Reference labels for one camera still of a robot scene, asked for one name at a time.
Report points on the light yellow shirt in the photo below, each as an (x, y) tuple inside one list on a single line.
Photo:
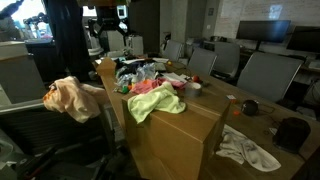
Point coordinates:
[(156, 100)]

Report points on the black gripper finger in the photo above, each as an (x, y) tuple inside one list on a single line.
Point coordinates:
[(94, 27), (124, 29)]

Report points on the rubiks cube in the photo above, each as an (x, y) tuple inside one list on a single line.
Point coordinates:
[(231, 97)]

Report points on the white cup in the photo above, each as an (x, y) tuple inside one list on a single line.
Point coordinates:
[(193, 90)]

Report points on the small orange piece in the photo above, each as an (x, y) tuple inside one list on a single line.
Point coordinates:
[(236, 113)]

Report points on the white stained cloth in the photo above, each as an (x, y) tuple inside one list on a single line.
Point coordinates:
[(243, 148)]

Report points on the red ball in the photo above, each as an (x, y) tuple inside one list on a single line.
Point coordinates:
[(196, 79)]

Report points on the white paper tag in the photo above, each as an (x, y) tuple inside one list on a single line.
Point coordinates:
[(272, 130)]

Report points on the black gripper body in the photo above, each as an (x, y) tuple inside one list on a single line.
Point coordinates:
[(106, 15)]

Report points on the yellow ball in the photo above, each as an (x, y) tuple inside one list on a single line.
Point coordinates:
[(169, 63)]

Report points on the black computer monitor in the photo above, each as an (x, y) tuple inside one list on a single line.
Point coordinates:
[(263, 30), (305, 38)]

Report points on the peach shirt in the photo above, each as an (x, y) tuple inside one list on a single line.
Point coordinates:
[(71, 96)]

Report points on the pink shirt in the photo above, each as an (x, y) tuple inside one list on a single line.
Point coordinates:
[(143, 87)]

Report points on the white rectangular appliance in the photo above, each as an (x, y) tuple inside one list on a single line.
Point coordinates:
[(115, 43), (136, 45)]

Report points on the black round speaker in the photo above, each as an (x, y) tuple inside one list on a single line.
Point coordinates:
[(250, 107)]

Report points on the black rounded bag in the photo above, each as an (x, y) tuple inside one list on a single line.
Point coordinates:
[(292, 135)]

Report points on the grey office chair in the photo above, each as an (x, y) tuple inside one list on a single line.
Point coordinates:
[(226, 58), (172, 50), (50, 133), (266, 76), (201, 61)]

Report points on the green toy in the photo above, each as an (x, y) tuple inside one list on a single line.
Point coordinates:
[(125, 89)]

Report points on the white paper stack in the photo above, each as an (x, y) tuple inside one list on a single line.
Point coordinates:
[(175, 77)]

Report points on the large cardboard box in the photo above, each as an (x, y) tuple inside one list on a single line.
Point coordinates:
[(176, 133)]

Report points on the crumpled clear plastic bag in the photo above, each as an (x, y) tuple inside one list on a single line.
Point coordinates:
[(140, 75)]

